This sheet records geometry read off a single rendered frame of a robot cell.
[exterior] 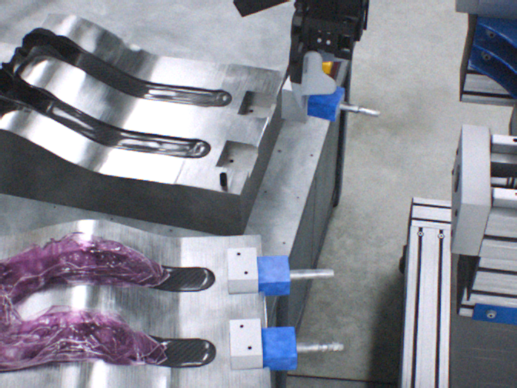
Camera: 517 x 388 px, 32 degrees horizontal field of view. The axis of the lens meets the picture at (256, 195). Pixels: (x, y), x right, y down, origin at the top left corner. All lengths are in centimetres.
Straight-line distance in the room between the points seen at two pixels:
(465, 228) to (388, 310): 112
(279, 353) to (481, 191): 30
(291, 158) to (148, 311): 38
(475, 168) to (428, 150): 147
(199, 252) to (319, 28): 32
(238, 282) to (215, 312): 4
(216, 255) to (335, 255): 113
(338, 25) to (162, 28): 55
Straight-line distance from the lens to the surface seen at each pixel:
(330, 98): 124
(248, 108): 134
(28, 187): 132
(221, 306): 111
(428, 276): 196
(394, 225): 235
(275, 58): 153
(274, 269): 112
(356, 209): 238
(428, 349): 185
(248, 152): 126
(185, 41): 158
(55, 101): 130
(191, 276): 115
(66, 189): 129
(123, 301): 109
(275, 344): 106
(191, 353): 108
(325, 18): 113
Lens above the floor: 175
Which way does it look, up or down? 47 degrees down
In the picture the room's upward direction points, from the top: 1 degrees counter-clockwise
